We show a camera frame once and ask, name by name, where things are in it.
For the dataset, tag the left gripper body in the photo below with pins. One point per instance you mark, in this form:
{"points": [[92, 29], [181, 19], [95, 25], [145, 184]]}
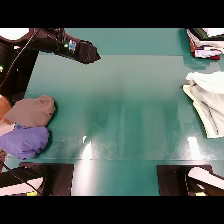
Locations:
{"points": [[88, 52]]}

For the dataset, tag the white garment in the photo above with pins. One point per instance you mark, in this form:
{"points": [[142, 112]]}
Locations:
{"points": [[208, 81]]}

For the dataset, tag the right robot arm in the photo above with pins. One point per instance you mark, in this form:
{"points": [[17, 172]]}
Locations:
{"points": [[173, 180]]}

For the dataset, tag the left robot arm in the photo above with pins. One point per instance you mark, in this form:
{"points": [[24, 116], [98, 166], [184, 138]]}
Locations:
{"points": [[50, 41]]}

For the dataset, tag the brown garment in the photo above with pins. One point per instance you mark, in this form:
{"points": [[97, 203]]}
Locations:
{"points": [[33, 111]]}

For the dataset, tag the orange garment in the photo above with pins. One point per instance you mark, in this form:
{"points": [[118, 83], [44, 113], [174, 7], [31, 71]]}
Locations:
{"points": [[4, 106]]}

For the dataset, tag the purple garment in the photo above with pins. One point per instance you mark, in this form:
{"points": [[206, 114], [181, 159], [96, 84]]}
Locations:
{"points": [[25, 141]]}

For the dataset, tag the heap of clothes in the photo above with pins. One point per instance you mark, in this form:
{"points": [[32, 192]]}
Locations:
{"points": [[205, 50]]}

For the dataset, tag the cream striped garment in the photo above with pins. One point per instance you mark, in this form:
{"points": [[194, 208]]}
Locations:
{"points": [[210, 115]]}

